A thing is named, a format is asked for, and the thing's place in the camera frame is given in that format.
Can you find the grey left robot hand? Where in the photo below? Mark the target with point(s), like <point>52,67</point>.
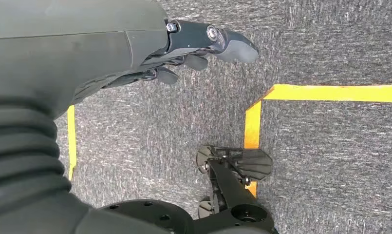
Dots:
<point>70,48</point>

